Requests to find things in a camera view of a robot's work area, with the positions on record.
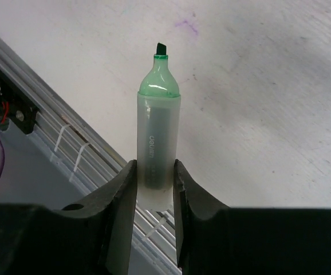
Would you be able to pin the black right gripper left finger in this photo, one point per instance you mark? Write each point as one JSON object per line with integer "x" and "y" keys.
{"x": 90, "y": 236}

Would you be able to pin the green highlighter pen body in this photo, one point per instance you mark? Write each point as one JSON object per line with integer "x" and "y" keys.
{"x": 158, "y": 110}

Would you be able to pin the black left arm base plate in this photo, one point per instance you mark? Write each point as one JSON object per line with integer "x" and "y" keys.
{"x": 17, "y": 107}

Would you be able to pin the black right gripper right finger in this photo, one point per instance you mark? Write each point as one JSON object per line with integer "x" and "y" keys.
{"x": 212, "y": 238}

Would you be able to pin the aluminium table edge rail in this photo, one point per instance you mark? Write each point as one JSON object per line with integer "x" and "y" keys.
{"x": 86, "y": 159}

